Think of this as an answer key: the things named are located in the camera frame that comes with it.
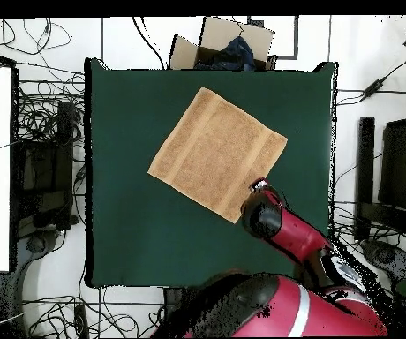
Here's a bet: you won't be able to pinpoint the dark green table cloth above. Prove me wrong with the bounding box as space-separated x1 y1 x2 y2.
84 57 338 289

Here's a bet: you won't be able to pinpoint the blue jeans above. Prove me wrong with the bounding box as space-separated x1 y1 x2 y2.
193 35 257 72

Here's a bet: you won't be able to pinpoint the grey stand base with caster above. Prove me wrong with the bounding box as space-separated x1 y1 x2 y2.
360 238 406 283
0 228 61 338

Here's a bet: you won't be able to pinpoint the tangled black floor cables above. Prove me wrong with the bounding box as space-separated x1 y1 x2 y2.
15 79 86 142

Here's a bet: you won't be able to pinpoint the black upright bar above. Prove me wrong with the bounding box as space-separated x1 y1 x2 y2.
354 116 376 241

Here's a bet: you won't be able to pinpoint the black power adapter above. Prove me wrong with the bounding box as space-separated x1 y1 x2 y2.
361 79 386 100

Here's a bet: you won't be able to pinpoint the orange terry towel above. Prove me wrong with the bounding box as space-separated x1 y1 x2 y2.
147 87 289 224

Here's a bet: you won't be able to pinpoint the black flat panel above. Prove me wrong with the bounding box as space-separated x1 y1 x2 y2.
379 117 406 213

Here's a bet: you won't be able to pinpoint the black chair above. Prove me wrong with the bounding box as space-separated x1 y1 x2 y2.
11 100 80 234

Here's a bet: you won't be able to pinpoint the black rectangular frame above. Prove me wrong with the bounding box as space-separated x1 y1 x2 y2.
246 15 299 60

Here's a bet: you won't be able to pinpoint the open cardboard box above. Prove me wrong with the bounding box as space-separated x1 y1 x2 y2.
169 16 277 72

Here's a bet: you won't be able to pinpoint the black power strip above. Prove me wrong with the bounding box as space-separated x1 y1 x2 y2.
73 304 89 338

